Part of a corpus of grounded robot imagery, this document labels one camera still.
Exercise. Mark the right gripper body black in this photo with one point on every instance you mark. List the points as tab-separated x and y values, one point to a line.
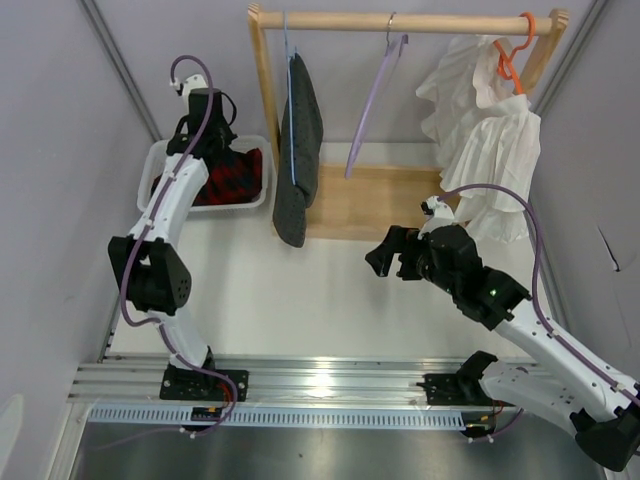
425	260

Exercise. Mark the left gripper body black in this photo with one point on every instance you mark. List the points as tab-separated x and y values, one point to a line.
224	133

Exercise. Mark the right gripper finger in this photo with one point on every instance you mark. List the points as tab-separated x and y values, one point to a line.
408	266
381	257

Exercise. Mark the red plaid skirt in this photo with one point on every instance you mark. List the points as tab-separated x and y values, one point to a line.
234	179

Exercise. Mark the purple hanger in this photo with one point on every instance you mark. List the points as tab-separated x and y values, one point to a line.
393	53

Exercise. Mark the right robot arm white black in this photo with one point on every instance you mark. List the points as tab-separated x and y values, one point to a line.
589	399

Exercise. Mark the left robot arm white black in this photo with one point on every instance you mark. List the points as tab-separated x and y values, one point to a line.
154	283

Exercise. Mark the light blue hanger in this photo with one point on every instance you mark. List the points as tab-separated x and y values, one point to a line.
290	52

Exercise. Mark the orange hanger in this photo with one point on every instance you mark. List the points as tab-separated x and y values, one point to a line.
505	67

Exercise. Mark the wooden clothes rack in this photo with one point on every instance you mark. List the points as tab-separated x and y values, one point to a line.
379	195

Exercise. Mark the white plastic basket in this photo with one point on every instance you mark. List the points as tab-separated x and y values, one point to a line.
155	162

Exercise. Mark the grey dotted garment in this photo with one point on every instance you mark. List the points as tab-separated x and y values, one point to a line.
292	202

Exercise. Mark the white pleated garment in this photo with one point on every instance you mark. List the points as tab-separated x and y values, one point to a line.
487	137

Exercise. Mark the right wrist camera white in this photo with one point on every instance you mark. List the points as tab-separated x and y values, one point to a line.
438	214

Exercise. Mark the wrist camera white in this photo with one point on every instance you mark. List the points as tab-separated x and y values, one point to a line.
438	214
184	87

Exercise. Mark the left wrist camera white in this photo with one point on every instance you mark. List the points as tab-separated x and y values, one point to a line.
184	87

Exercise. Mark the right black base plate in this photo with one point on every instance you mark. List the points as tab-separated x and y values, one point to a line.
448	389

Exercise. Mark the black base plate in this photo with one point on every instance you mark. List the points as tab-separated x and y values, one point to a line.
180	384
448	389

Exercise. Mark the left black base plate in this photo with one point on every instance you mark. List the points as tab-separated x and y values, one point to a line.
180	384

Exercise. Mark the aluminium mounting rail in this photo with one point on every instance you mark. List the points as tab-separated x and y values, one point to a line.
275	381

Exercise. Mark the white slotted cable duct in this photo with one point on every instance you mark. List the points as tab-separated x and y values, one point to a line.
413	419

